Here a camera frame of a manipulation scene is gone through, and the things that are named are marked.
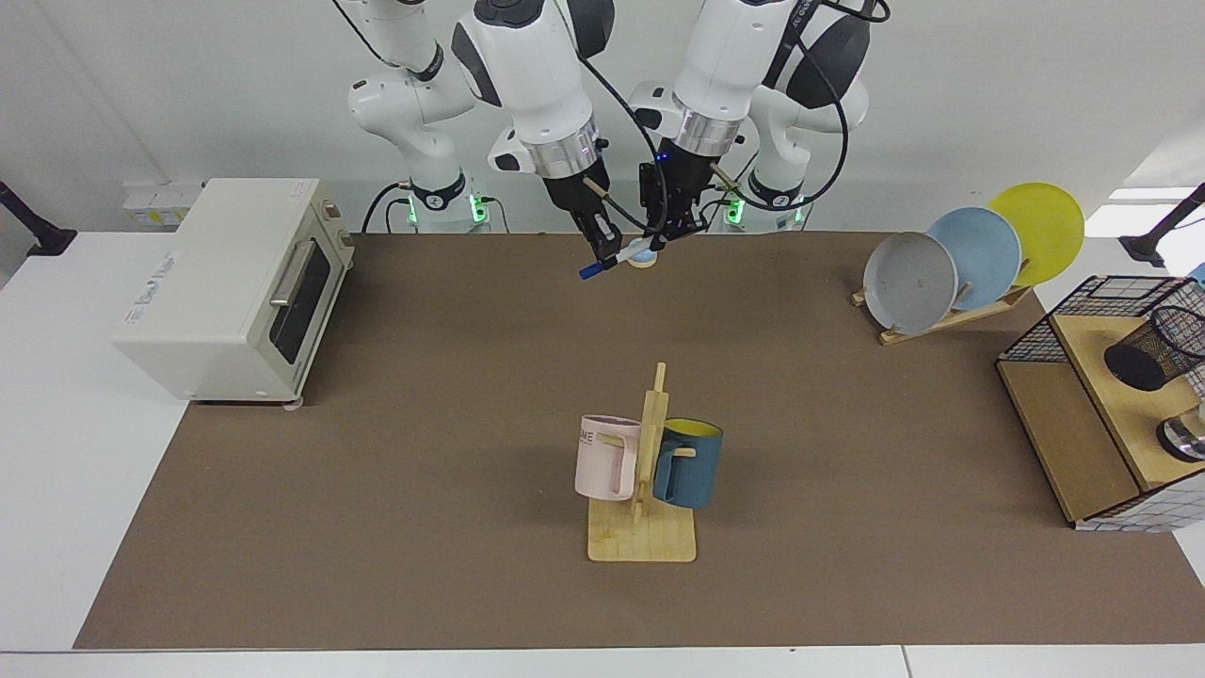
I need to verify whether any grey plate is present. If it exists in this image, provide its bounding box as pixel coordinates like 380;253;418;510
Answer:
862;232;959;334

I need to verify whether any wire basket with wooden floor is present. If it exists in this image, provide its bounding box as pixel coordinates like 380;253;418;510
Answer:
996;275;1205;533

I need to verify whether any wooden cup stand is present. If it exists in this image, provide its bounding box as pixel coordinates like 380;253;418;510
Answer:
587;362;699;564

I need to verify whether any light blue plate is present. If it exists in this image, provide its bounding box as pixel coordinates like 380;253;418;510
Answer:
927;206;1022;312

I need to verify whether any black camera stand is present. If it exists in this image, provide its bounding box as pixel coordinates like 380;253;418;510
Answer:
0;181;78;257
1118;184;1205;269

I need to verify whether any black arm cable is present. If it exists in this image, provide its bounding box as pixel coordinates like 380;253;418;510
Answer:
706;0;893;213
555;0;671;234

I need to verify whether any glass lid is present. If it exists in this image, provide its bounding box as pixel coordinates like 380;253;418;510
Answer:
1156;400;1205;462

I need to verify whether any yellow plate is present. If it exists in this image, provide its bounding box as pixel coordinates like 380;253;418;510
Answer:
988;182;1085;287

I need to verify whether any pale toaster oven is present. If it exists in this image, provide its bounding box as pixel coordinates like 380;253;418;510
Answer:
111;178;356;409

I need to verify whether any blue whiteboard marker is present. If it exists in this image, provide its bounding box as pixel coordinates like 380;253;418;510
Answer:
578;247;651;281

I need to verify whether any dark teal mug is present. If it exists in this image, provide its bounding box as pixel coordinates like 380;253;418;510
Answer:
651;418;725;510

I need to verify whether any black mesh pen holder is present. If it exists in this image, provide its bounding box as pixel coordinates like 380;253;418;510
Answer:
1103;306;1205;393

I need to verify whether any wooden plate rack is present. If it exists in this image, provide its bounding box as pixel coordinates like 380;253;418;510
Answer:
852;259;1035;347

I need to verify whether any brown table cloth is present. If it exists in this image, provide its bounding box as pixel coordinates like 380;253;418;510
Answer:
73;231;1205;651

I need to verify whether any pink mug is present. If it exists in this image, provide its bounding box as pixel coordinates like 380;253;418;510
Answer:
574;414;643;503

